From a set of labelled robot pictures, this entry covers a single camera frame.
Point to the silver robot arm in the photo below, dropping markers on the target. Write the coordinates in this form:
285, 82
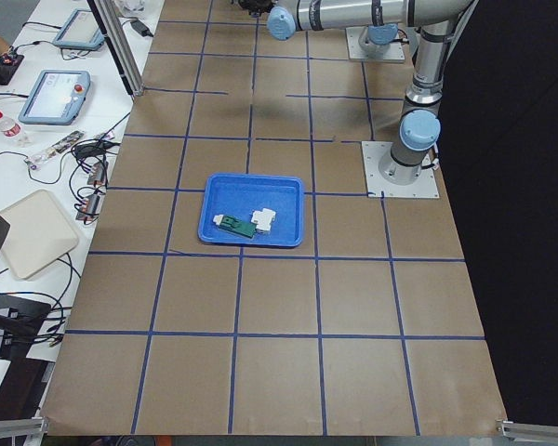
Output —
346, 100

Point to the white circuit breaker module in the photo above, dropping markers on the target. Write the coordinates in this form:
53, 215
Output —
263, 220

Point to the blue plastic tray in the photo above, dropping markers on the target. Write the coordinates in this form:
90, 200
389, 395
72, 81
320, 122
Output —
240, 195

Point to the green terminal block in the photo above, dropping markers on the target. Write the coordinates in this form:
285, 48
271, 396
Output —
235, 226

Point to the beige plastic tray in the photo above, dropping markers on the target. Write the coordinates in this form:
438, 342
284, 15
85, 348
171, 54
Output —
40, 232

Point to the black power adapter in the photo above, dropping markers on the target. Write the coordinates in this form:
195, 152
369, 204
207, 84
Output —
140, 28

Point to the near teach pendant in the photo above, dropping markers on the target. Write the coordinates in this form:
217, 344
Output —
56, 98

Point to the teach pendant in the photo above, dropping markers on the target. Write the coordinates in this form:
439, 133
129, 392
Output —
56, 98
80, 31

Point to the far teach pendant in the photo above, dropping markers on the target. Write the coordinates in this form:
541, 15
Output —
80, 31

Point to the plastic water bottle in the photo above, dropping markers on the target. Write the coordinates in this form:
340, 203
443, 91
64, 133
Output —
13, 131

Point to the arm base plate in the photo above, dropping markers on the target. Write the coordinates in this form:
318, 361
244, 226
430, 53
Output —
361, 48
385, 178

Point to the aluminium frame post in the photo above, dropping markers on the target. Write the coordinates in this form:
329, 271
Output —
104, 13

